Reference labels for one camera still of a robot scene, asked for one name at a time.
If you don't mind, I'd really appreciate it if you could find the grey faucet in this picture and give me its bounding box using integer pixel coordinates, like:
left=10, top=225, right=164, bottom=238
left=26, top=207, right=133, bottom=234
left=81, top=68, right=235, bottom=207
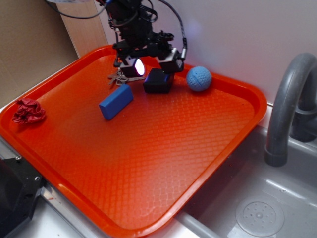
left=264, top=53, right=317, bottom=167

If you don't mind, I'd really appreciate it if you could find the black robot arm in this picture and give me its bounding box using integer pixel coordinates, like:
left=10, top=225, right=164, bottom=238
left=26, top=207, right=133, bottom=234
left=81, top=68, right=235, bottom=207
left=105, top=0, right=187, bottom=78

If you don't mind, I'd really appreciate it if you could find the wooden board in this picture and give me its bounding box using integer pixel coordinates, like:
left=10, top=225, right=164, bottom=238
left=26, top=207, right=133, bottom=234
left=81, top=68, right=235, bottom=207
left=56, top=0, right=108, bottom=57

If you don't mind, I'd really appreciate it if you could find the blue rectangular block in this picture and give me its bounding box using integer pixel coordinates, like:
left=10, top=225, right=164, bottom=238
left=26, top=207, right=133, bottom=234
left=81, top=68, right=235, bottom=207
left=99, top=84, right=134, bottom=120

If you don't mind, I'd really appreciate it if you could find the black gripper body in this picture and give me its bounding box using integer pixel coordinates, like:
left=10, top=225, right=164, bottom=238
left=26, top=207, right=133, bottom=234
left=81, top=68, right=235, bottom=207
left=112, top=30, right=177, bottom=62

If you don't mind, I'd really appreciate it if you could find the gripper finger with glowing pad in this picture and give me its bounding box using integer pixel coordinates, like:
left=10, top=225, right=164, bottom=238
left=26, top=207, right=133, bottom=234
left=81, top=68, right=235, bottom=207
left=120, top=56, right=145, bottom=77
left=156, top=48, right=184, bottom=73

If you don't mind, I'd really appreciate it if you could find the black box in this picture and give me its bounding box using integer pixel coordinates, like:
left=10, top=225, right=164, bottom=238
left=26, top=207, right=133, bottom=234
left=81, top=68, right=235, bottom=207
left=143, top=68, right=175, bottom=94

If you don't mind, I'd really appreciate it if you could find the grey sink basin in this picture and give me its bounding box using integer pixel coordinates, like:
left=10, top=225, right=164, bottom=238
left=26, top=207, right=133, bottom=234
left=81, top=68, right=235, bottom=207
left=177, top=127, right=317, bottom=238

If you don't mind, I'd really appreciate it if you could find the blue textured ball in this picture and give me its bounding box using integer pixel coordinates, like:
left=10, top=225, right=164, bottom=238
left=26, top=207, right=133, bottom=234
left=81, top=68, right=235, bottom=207
left=186, top=66, right=212, bottom=92

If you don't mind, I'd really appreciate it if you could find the sink drain cover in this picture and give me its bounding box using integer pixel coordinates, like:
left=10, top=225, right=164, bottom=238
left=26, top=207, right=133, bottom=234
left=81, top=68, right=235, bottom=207
left=235, top=196, right=284, bottom=238

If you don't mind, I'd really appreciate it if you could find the red plastic tray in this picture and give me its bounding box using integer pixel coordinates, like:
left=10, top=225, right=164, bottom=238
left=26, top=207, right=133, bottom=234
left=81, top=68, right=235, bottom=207
left=0, top=46, right=267, bottom=238

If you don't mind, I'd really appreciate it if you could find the grey braided cable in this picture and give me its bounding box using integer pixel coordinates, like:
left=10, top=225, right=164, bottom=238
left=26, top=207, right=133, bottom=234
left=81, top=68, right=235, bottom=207
left=158, top=0, right=189, bottom=60

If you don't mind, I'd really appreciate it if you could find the bunch of silver keys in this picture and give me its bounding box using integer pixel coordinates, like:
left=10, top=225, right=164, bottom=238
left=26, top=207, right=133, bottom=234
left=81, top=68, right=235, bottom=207
left=108, top=69, right=145, bottom=86

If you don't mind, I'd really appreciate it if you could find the crumpled red paper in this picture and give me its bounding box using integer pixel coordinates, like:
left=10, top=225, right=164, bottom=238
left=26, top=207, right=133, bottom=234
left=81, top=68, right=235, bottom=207
left=12, top=98, right=46, bottom=124

